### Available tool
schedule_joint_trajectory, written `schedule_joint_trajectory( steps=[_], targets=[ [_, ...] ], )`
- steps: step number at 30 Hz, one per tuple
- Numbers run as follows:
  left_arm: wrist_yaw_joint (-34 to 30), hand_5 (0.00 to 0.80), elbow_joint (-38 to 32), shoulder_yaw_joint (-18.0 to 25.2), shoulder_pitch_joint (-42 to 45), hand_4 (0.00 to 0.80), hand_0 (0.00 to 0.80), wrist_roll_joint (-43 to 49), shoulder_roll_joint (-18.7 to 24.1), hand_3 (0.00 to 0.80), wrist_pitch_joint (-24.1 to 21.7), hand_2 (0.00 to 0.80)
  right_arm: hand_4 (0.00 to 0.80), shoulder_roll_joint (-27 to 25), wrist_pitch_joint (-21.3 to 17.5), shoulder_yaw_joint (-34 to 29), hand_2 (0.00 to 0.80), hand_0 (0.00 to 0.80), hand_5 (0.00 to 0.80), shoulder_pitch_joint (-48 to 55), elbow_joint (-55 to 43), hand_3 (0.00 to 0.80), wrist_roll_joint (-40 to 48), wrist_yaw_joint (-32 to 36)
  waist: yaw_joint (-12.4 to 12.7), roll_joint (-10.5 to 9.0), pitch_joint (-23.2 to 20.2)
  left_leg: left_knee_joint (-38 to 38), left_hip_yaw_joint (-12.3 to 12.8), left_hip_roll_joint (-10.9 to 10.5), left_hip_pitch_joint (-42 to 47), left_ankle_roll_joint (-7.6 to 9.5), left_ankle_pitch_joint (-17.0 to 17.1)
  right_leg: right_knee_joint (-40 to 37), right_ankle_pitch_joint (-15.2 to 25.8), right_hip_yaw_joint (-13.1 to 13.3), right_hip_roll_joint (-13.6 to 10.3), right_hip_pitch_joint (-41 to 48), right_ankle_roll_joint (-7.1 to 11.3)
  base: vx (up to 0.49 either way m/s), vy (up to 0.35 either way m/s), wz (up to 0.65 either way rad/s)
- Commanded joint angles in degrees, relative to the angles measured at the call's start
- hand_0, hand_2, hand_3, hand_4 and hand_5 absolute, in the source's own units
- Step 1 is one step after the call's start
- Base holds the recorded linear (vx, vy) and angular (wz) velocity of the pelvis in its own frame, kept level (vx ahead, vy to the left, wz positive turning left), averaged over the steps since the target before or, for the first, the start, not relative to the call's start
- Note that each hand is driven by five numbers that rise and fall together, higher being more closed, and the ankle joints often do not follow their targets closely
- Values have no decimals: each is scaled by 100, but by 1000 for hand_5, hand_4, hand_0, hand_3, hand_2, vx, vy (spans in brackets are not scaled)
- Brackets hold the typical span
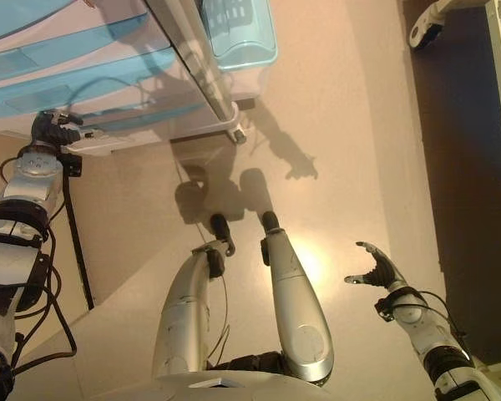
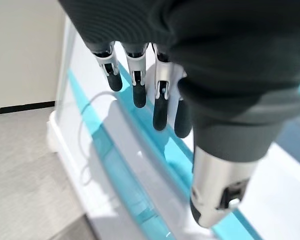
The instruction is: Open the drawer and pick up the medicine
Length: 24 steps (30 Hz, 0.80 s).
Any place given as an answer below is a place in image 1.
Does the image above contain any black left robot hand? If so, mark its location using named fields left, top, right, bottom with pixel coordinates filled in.
left=30, top=109, right=105, bottom=147

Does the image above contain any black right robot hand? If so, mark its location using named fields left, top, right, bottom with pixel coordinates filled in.
left=344, top=241, right=404, bottom=291

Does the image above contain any blue front cart drawer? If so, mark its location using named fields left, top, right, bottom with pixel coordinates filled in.
left=0, top=79, right=208, bottom=124
left=0, top=41, right=177, bottom=87

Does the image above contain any white medical cart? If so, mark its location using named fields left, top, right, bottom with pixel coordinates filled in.
left=0, top=0, right=252, bottom=158

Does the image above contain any light blue bin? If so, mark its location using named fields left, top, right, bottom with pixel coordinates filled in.
left=200, top=0, right=279, bottom=70

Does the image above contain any white bed caster wheel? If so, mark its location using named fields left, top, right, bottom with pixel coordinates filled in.
left=408, top=12, right=444, bottom=52

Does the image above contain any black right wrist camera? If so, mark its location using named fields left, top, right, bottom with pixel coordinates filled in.
left=374, top=294, right=396, bottom=321

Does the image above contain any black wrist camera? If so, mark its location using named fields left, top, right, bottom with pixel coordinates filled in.
left=60, top=153, right=85, bottom=179
left=374, top=294, right=396, bottom=321

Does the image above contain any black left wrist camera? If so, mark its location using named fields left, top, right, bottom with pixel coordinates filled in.
left=60, top=153, right=85, bottom=179

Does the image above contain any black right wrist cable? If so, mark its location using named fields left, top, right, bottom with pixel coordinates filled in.
left=417, top=290, right=469, bottom=361

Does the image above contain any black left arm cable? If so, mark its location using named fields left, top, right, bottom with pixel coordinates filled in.
left=0, top=155, right=78, bottom=375

